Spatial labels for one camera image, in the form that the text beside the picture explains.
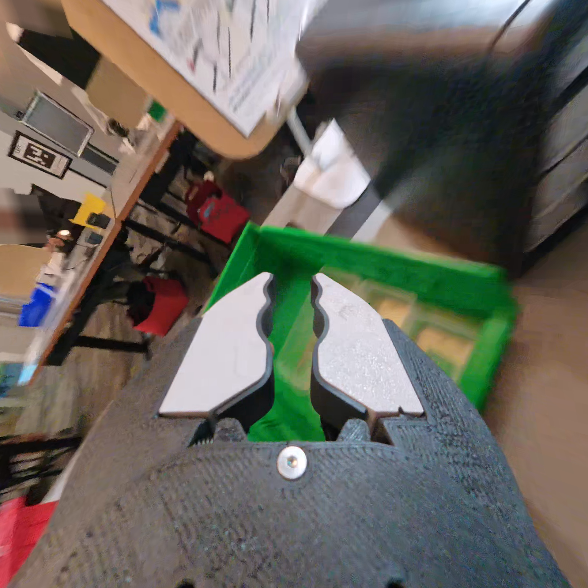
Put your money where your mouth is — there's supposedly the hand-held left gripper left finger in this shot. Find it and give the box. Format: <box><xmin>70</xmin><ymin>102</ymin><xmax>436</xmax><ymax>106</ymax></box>
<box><xmin>158</xmin><ymin>272</ymin><xmax>275</xmax><ymax>433</ymax></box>

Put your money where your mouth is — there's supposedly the green plastic bin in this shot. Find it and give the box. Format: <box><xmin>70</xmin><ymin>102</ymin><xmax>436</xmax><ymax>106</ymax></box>
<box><xmin>202</xmin><ymin>221</ymin><xmax>520</xmax><ymax>443</ymax></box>

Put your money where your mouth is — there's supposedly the instruction poster on board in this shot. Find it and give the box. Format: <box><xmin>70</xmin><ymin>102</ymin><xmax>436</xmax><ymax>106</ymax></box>
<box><xmin>61</xmin><ymin>0</ymin><xmax>299</xmax><ymax>160</ymax></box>

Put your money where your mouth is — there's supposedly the red cloth bundle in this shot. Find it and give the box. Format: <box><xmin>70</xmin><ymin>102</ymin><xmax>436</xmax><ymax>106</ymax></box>
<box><xmin>128</xmin><ymin>276</ymin><xmax>190</xmax><ymax>337</ymax></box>

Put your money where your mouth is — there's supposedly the yellow box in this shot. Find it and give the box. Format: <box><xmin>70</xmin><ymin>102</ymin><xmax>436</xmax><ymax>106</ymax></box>
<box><xmin>69</xmin><ymin>193</ymin><xmax>107</xmax><ymax>227</ymax></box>

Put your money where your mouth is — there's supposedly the red bag with blue print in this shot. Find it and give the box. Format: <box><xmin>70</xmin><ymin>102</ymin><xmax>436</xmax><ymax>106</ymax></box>
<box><xmin>185</xmin><ymin>180</ymin><xmax>251</xmax><ymax>245</ymax></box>

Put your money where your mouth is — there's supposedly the grid of clear cabinet drawers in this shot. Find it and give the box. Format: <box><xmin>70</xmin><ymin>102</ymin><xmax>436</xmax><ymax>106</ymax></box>
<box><xmin>524</xmin><ymin>83</ymin><xmax>588</xmax><ymax>253</ymax></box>

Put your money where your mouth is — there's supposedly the long wooden table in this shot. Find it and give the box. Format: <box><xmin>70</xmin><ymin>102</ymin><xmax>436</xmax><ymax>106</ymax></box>
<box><xmin>25</xmin><ymin>120</ymin><xmax>181</xmax><ymax>384</ymax></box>

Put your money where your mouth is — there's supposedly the grey framed monitor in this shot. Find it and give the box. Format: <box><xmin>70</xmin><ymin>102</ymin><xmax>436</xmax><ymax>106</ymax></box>
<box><xmin>21</xmin><ymin>91</ymin><xmax>96</xmax><ymax>158</ymax></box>

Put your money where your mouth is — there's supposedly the black white marker sign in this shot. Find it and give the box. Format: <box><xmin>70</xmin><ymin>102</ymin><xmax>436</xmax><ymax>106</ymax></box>
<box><xmin>8</xmin><ymin>130</ymin><xmax>73</xmax><ymax>180</ymax></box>

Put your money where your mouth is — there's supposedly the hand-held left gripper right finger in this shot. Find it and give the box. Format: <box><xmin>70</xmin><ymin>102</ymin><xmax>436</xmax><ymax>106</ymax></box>
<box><xmin>311</xmin><ymin>274</ymin><xmax>424</xmax><ymax>438</ymax></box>

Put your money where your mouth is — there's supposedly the printed instruction sheet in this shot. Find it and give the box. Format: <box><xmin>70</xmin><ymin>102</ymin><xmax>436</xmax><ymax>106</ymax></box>
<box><xmin>101</xmin><ymin>0</ymin><xmax>309</xmax><ymax>137</ymax></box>

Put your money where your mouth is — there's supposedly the white metal stand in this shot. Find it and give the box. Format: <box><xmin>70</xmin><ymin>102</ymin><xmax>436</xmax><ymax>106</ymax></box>
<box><xmin>285</xmin><ymin>110</ymin><xmax>372</xmax><ymax>210</ymax></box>

